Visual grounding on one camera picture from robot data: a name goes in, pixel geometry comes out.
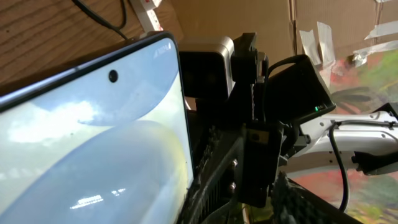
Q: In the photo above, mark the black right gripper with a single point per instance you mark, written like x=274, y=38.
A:
x=235, y=149

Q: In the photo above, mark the Samsung Galaxy smartphone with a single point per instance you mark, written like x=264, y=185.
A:
x=99, y=139

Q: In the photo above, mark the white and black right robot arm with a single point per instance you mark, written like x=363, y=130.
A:
x=295, y=94

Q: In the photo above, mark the colourful painted sheet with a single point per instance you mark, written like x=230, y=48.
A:
x=351, y=161

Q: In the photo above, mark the cardboard backdrop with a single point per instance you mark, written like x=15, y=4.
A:
x=354, y=42

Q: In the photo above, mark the white power strip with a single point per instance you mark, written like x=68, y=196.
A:
x=144, y=10

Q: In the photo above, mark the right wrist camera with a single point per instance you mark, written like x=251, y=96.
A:
x=206, y=67

